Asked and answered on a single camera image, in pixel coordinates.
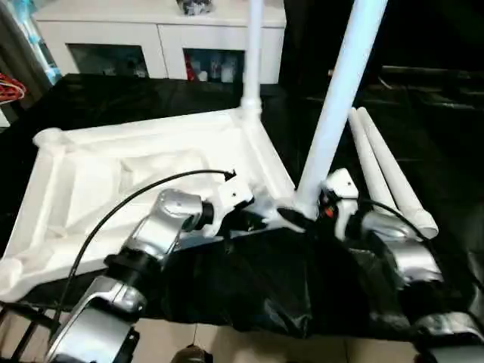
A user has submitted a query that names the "white plastic table leg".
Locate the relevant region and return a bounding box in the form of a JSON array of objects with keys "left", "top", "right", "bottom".
[
  {"left": 293, "top": 0, "right": 389, "bottom": 222},
  {"left": 356, "top": 106, "right": 440, "bottom": 240},
  {"left": 347, "top": 109, "right": 399, "bottom": 206},
  {"left": 240, "top": 0, "right": 266, "bottom": 116}
]

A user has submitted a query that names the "white plastic table top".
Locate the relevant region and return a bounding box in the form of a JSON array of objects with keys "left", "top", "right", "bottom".
[{"left": 0, "top": 108, "right": 305, "bottom": 300}]

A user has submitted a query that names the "black mat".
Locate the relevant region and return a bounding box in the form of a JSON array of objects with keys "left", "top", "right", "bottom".
[{"left": 0, "top": 73, "right": 484, "bottom": 341}]

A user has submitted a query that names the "grey robot foot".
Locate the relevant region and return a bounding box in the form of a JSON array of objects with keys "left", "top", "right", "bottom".
[{"left": 169, "top": 344, "right": 214, "bottom": 363}]

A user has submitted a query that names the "white cabinet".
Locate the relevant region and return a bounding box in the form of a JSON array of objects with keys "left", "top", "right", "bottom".
[{"left": 32, "top": 0, "right": 287, "bottom": 82}]

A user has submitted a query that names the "grey object on cabinet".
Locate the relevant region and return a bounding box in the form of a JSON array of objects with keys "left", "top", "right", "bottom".
[{"left": 177, "top": 0, "right": 215, "bottom": 16}]

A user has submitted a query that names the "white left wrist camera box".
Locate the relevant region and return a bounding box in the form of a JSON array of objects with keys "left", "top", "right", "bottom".
[{"left": 207, "top": 178, "right": 257, "bottom": 237}]

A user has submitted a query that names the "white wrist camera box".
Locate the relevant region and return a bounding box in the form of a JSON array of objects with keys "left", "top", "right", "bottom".
[
  {"left": 321, "top": 169, "right": 358, "bottom": 243},
  {"left": 207, "top": 178, "right": 257, "bottom": 237}
]

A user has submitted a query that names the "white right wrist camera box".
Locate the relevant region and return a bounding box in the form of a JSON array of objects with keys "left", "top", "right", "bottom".
[{"left": 321, "top": 169, "right": 358, "bottom": 243}]

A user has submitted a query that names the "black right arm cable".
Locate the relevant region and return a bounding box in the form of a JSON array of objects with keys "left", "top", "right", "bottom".
[{"left": 325, "top": 191, "right": 439, "bottom": 243}]

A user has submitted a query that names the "black folding table frame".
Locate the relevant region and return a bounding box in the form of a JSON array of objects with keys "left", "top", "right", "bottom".
[{"left": 0, "top": 301, "right": 60, "bottom": 363}]

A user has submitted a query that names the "red wire bundle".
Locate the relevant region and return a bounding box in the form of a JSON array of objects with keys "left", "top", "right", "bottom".
[{"left": 0, "top": 72, "right": 28, "bottom": 104}]

